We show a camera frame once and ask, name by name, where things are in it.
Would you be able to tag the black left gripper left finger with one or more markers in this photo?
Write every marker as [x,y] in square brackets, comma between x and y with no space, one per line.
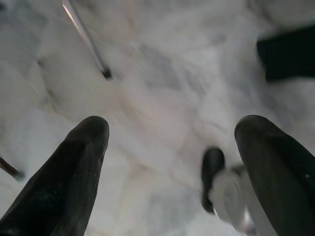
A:
[56,186]

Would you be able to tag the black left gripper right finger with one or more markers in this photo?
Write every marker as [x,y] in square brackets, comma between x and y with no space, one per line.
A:
[283,184]

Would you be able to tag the silver metal clothes rack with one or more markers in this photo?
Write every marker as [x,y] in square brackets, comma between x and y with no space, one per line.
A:
[83,32]

